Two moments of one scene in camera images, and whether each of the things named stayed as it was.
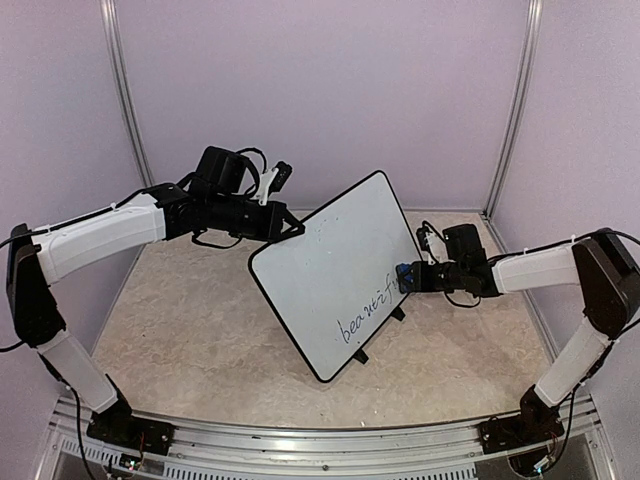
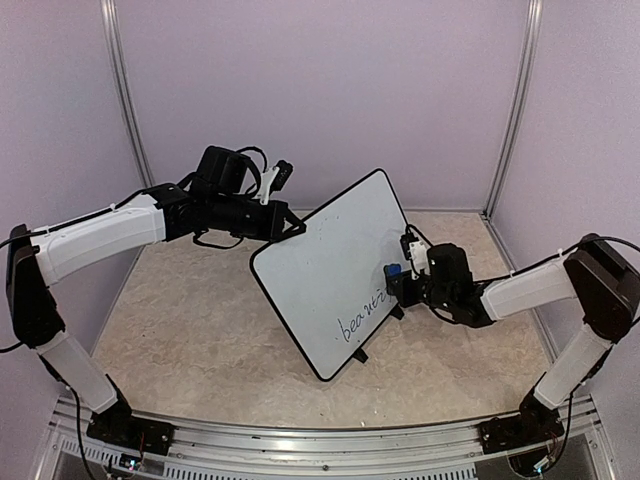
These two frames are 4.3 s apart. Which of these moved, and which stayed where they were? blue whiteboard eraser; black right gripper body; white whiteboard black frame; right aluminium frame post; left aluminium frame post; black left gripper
Moved: blue whiteboard eraser; black right gripper body
Stayed: right aluminium frame post; white whiteboard black frame; left aluminium frame post; black left gripper
